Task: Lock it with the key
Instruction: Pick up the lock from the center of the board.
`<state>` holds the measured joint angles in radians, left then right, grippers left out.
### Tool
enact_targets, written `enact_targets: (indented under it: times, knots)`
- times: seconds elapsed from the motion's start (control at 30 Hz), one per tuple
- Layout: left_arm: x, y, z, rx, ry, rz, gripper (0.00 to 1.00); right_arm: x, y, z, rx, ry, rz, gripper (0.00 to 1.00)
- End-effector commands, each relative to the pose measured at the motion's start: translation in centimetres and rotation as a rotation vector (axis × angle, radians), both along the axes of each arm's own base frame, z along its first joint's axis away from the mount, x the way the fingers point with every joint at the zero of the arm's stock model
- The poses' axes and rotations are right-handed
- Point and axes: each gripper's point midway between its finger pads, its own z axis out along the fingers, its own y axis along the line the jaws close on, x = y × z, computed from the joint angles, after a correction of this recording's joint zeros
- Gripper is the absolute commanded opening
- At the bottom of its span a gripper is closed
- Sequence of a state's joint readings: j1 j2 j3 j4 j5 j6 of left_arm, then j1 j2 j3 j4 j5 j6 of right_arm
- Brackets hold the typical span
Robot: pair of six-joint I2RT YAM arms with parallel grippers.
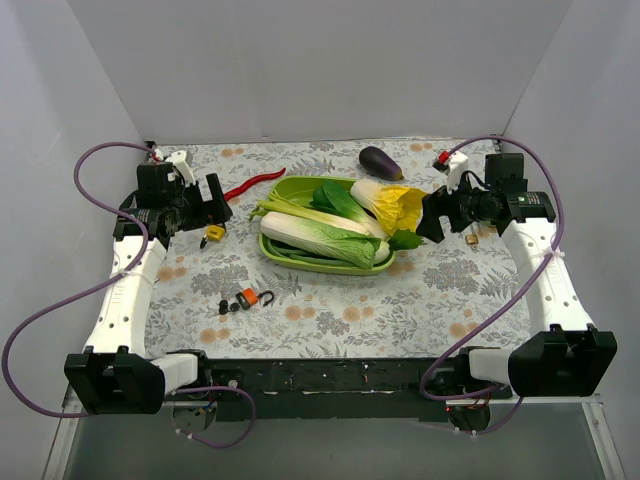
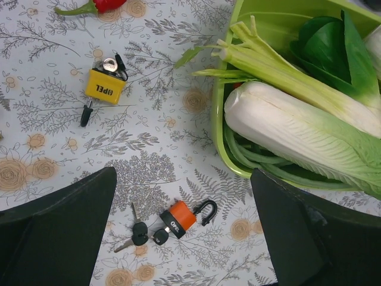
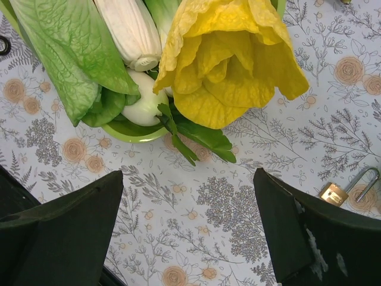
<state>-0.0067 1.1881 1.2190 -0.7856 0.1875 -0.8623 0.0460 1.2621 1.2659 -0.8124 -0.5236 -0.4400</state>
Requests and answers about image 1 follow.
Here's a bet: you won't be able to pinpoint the small brass padlock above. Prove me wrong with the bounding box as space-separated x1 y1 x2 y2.
465 233 479 245

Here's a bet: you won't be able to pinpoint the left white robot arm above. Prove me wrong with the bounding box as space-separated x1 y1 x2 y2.
64 150 232 415

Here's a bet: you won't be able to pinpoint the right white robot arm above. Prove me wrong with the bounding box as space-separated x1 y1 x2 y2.
417 152 617 398

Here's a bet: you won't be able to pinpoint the black key bunch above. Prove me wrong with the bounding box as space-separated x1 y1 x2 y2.
218 300 241 316

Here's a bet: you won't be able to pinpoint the yellow padlock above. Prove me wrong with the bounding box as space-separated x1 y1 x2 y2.
199 225 226 249

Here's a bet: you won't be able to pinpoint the red chili pepper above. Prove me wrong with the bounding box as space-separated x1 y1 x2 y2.
224 168 286 202

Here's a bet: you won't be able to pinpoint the yellow leaf cabbage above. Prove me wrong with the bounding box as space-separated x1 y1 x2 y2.
350 179 427 236

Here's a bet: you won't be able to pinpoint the green oval tray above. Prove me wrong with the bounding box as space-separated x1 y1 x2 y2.
251 176 397 276

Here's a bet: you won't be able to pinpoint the purple eggplant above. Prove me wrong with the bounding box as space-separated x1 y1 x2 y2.
359 146 404 181

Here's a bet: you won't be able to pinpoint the orange black padlock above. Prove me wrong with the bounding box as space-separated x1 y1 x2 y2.
235 288 275 310

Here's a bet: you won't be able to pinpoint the large napa cabbage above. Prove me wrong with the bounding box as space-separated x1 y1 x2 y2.
260 212 391 269

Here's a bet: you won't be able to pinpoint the green bok choy leaves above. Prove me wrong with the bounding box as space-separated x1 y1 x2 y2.
310 180 367 220

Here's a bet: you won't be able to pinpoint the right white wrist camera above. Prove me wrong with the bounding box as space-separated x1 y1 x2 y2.
433 151 469 194

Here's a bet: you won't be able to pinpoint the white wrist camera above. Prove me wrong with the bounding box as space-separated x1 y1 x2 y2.
433 151 469 194
151 148 197 186

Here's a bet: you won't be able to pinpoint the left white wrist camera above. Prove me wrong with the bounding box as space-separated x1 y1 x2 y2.
151 148 197 186

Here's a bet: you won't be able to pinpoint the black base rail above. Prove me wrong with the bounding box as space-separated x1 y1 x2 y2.
173 358 489 423

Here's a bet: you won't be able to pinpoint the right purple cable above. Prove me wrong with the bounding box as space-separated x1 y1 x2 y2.
418 134 566 437

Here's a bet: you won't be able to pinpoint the purple cable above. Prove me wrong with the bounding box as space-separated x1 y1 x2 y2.
1 141 257 449
418 134 566 437

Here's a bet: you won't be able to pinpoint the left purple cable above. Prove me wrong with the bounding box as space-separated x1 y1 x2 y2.
1 141 257 449

